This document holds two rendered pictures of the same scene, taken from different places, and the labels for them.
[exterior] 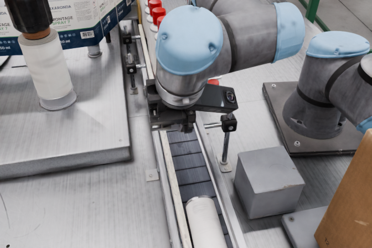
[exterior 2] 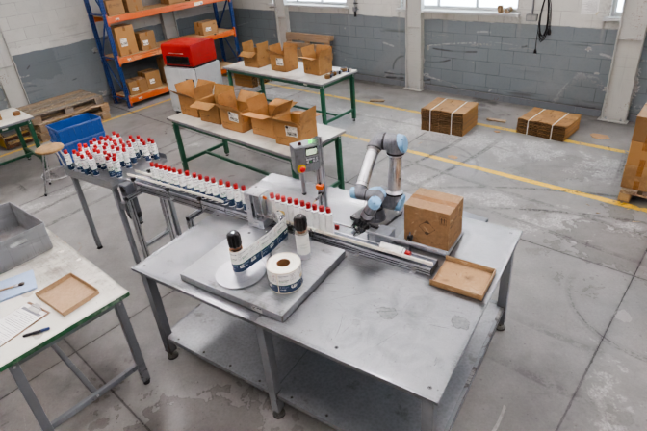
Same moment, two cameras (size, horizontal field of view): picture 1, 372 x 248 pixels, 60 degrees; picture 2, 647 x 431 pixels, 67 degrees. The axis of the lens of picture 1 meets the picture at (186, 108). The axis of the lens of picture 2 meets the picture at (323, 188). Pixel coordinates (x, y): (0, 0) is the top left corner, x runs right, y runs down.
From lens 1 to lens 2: 2.65 m
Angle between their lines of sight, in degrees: 37
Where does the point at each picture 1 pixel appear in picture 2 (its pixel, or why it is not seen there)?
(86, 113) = (320, 252)
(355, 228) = (412, 225)
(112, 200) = (355, 265)
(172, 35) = (375, 202)
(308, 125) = (378, 218)
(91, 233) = (361, 271)
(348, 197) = (407, 219)
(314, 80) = not seen: hidden behind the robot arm
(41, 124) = (313, 262)
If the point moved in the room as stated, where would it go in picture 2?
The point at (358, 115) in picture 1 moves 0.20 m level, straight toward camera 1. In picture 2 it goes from (393, 205) to (402, 220)
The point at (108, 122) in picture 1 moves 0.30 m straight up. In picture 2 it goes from (329, 249) to (326, 210)
